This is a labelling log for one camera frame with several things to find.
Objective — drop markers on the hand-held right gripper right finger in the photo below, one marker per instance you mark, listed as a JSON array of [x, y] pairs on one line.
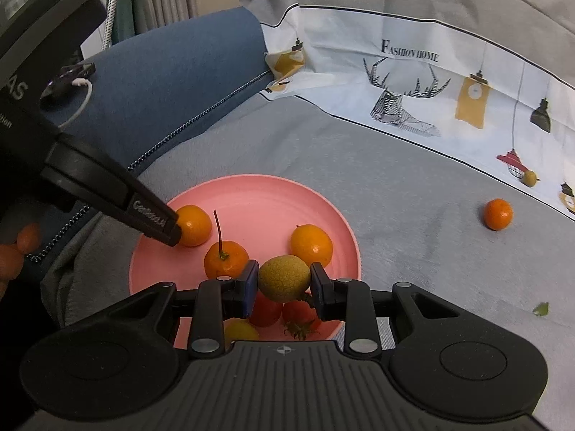
[[316, 288]]

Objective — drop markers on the teal curtain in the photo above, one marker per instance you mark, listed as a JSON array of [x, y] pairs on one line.
[[125, 22]]

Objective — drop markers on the grey sheet with printed band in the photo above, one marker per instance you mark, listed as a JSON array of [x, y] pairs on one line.
[[404, 179]]

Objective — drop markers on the person's left hand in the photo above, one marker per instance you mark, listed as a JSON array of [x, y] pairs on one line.
[[13, 260]]

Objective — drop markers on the small green leaf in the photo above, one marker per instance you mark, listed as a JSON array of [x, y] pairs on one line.
[[540, 309]]

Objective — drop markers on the black smartphone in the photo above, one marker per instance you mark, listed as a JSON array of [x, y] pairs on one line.
[[67, 81]]

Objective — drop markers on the blue sofa armrest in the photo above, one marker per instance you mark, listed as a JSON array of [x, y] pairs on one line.
[[179, 67]]

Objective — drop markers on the green longan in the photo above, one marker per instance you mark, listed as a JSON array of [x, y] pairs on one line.
[[530, 178], [284, 278], [241, 331]]

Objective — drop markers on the orange kumquat with stem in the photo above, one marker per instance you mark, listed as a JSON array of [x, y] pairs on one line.
[[224, 258]]

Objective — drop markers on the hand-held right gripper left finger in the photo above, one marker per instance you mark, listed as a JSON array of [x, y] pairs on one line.
[[248, 291]]

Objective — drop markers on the yellow-orange kumquat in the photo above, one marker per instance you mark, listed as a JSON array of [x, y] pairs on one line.
[[311, 245]]

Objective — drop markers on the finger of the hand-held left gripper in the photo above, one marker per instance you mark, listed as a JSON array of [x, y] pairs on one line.
[[134, 202]]

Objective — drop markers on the red cherry tomato with calyx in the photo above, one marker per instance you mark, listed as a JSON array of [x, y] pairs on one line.
[[298, 312]]

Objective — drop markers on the pink plate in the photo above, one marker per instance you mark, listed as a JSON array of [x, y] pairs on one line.
[[269, 206]]

